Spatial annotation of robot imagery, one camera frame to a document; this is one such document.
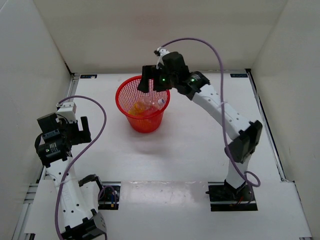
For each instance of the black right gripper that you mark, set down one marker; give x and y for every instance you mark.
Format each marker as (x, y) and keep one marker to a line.
(148, 72)

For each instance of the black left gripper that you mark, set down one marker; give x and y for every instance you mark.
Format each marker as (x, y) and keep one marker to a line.
(78, 139)

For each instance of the clear bottle yellow cap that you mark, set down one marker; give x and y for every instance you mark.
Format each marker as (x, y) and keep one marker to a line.
(144, 99)

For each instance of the clear plastic bottle white cap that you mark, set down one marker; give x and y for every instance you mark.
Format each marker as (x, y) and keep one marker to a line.
(153, 107)

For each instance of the orange plastic bottle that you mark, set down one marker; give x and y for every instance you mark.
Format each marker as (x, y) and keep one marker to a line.
(138, 109)

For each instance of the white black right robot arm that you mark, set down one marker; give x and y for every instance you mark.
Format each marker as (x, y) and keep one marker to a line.
(243, 133)

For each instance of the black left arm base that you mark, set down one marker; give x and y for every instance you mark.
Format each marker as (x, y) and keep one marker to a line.
(109, 197)

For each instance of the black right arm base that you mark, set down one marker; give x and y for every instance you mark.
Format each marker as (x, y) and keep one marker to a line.
(225, 197)

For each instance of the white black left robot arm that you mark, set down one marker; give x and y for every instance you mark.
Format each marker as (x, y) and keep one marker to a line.
(76, 214)

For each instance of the red mesh waste bin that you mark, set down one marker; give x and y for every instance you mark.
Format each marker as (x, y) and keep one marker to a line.
(143, 117)

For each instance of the blue left corner label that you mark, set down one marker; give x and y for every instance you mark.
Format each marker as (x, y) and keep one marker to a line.
(88, 76)

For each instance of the blue corner label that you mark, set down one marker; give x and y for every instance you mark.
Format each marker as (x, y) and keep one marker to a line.
(88, 76)
(238, 75)

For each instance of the blue right corner label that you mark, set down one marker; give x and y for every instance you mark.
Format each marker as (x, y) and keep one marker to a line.
(238, 75)

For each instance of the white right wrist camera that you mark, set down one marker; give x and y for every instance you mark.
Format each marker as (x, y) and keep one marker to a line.
(160, 52)

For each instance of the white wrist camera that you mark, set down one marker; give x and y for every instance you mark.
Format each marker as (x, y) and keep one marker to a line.
(160, 52)
(67, 110)

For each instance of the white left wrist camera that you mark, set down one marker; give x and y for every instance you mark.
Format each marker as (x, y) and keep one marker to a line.
(67, 110)

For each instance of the aluminium table frame rail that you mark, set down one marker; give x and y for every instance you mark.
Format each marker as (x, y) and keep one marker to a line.
(108, 180)

